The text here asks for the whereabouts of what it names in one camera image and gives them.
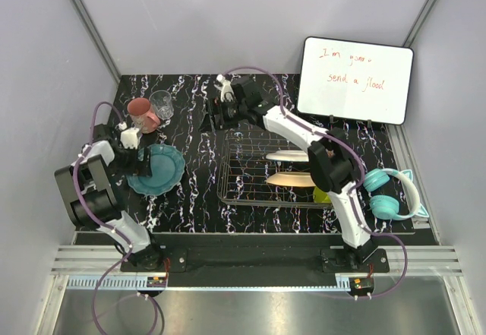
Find black wire dish rack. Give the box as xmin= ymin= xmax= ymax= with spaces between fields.
xmin=217 ymin=125 xmax=332 ymax=208

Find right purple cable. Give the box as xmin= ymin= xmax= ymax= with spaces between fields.
xmin=223 ymin=65 xmax=409 ymax=298

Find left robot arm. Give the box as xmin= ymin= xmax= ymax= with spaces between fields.
xmin=54 ymin=122 xmax=164 ymax=271

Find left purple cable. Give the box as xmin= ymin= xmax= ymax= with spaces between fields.
xmin=74 ymin=101 xmax=164 ymax=332

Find pink mug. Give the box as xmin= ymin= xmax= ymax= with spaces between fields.
xmin=127 ymin=97 xmax=161 ymax=134

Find white watermelon pattern plate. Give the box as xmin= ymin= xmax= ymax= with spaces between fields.
xmin=266 ymin=150 xmax=308 ymax=163

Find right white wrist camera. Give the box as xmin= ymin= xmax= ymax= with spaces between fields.
xmin=215 ymin=74 xmax=235 ymax=103

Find grey slotted cable duct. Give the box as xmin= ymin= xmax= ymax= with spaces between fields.
xmin=67 ymin=273 xmax=374 ymax=292

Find teal headphones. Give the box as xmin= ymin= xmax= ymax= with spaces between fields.
xmin=361 ymin=167 xmax=429 ymax=222

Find white whiteboard with red writing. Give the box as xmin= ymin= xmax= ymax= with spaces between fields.
xmin=297 ymin=36 xmax=414 ymax=125

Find purple cable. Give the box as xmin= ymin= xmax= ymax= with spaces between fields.
xmin=223 ymin=65 xmax=409 ymax=298
xmin=74 ymin=101 xmax=164 ymax=332

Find clear drinking glass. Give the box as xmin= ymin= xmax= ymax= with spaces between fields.
xmin=149 ymin=90 xmax=174 ymax=120

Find black marble pattern mat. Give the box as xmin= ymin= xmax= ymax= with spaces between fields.
xmin=74 ymin=73 xmax=417 ymax=234

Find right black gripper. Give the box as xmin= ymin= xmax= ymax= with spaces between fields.
xmin=197 ymin=99 xmax=247 ymax=135

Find orange bird plate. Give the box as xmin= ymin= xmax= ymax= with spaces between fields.
xmin=266 ymin=172 xmax=316 ymax=188

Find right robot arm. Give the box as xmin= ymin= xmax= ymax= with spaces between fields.
xmin=200 ymin=74 xmax=377 ymax=272

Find lime green bowl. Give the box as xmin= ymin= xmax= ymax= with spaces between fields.
xmin=313 ymin=186 xmax=332 ymax=204

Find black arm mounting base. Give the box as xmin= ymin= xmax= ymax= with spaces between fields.
xmin=120 ymin=232 xmax=390 ymax=279

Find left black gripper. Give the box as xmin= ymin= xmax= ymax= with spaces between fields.
xmin=109 ymin=144 xmax=151 ymax=177

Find teal scalloped plate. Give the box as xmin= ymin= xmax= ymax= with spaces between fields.
xmin=127 ymin=144 xmax=185 ymax=196

